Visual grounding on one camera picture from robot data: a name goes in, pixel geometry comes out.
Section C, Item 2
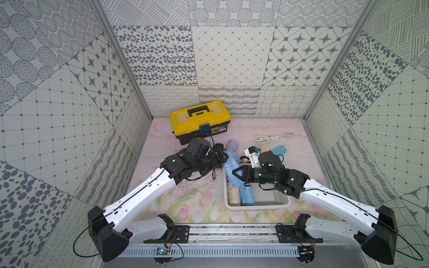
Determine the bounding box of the pale blue umbrella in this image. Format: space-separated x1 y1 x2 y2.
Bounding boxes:
224 148 244 188

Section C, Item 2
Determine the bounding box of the light blue slim umbrella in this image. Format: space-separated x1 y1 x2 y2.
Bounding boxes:
239 185 255 206

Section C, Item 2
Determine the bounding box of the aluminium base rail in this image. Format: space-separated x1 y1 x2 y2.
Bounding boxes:
100 219 360 265

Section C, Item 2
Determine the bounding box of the black folded umbrella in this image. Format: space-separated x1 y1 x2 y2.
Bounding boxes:
212 143 229 180

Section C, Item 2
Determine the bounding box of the lavender folded umbrella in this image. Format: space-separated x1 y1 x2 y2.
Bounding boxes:
226 139 239 152

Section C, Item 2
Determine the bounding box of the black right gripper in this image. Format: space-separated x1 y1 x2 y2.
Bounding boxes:
232 165 278 185

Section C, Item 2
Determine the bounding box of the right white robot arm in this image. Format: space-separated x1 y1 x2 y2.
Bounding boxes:
226 151 399 265

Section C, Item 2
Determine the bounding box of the cream umbrella right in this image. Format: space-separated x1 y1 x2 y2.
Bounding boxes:
240 156 251 164

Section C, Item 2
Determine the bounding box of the teal umbrella case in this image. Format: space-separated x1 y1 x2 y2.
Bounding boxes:
271 145 287 155

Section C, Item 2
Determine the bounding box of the white plastic storage box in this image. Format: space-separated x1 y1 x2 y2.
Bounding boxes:
222 169 292 211

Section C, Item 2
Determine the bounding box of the yellow black toolbox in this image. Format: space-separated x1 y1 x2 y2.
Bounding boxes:
169 100 231 145

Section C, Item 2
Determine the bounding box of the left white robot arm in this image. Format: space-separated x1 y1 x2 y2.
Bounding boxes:
87 136 229 262

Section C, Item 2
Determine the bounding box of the white coiled cable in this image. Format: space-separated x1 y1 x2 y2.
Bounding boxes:
255 131 295 146

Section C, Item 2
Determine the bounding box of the beige umbrella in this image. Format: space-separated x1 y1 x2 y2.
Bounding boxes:
227 183 241 207

